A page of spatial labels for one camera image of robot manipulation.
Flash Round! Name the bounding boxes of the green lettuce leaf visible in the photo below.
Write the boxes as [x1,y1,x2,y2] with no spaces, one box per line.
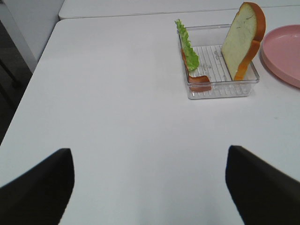
[175,19,200,72]

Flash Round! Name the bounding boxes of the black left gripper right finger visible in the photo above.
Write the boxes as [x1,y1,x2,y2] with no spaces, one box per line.
[225,145,300,225]

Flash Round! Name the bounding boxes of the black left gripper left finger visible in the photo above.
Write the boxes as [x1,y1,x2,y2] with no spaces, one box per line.
[0,149,75,225]

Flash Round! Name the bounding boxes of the clear plastic left tray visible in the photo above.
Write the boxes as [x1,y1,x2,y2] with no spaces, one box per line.
[182,24,260,99]

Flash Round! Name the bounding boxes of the bread slice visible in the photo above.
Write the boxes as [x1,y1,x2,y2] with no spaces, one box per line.
[221,2,266,81]

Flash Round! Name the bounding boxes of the bacon strip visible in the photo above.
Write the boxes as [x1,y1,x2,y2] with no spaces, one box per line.
[180,48,211,92]

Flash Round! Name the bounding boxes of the adjacent white table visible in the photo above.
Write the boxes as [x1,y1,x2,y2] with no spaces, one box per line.
[58,0,300,20]

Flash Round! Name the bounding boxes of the pink plate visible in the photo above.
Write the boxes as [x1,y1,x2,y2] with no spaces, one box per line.
[261,24,300,88]

